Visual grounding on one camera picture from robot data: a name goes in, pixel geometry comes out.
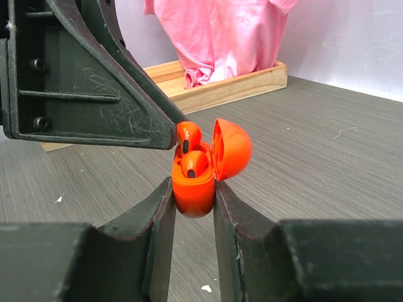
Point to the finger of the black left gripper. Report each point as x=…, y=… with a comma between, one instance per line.
x=67, y=77

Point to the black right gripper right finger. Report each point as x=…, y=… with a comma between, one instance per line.
x=304, y=260

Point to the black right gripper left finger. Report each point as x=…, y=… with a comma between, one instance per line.
x=126, y=259

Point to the orange earbud case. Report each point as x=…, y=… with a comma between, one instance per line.
x=228, y=155

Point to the orange earbud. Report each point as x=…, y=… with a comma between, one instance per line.
x=188, y=136
x=194, y=164

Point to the pink t-shirt on hanger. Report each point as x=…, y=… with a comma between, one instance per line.
x=219, y=40

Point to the wooden rack base tray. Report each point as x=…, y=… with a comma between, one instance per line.
x=220, y=85

